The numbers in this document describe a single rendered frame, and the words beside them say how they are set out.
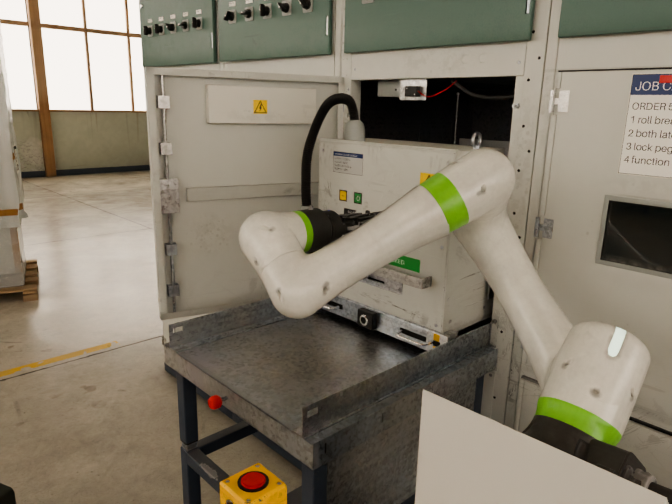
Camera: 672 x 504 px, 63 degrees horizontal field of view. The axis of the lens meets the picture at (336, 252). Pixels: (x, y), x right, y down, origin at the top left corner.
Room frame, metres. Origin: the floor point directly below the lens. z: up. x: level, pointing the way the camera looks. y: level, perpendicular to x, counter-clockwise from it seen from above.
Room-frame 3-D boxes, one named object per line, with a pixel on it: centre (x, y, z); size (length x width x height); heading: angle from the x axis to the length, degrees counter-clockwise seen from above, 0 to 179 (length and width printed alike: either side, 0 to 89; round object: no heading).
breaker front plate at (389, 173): (1.51, -0.11, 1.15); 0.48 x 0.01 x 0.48; 44
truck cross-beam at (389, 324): (1.52, -0.12, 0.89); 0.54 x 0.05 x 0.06; 44
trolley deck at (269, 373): (1.41, 0.00, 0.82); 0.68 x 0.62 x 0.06; 134
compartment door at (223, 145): (1.76, 0.27, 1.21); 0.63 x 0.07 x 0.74; 119
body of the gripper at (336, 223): (1.21, 0.00, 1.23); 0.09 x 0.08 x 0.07; 134
